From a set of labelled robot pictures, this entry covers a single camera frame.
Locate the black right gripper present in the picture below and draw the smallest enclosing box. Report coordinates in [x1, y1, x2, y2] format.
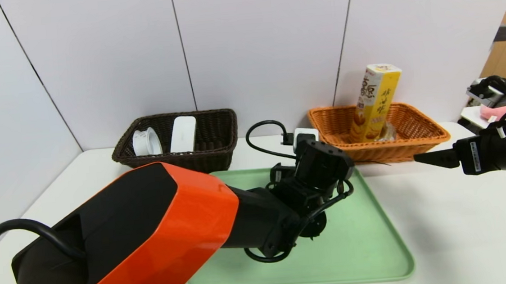
[412, 132, 506, 180]

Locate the yellow chips box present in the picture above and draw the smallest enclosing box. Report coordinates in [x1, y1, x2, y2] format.
[344, 62, 408, 144]

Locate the white rounded plastic case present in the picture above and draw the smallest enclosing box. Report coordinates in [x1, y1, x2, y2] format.
[168, 115, 200, 154]

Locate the white round container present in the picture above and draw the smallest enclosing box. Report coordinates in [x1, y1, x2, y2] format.
[132, 126, 164, 157]

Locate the orange wicker basket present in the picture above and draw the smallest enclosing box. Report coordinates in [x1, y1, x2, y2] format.
[307, 98, 452, 170]

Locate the dark brown wicker basket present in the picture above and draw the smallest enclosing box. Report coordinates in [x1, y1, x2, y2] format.
[109, 108, 242, 180]

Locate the pink toy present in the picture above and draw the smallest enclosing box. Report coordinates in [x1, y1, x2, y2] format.
[479, 103, 506, 121]

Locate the light green plastic tray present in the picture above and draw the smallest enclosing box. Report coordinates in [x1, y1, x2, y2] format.
[176, 156, 417, 284]

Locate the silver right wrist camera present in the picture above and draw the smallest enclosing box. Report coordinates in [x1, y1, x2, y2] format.
[465, 78, 506, 110]

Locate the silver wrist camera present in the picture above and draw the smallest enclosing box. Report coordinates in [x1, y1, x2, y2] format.
[465, 78, 506, 110]
[292, 127, 321, 153]

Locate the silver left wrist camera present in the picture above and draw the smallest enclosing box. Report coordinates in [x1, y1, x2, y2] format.
[292, 127, 321, 153]

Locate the black left camera cable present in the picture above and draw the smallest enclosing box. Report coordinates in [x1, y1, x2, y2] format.
[245, 118, 298, 163]

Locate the thick black shoulder cable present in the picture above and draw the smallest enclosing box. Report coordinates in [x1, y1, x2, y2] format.
[0, 213, 89, 284]

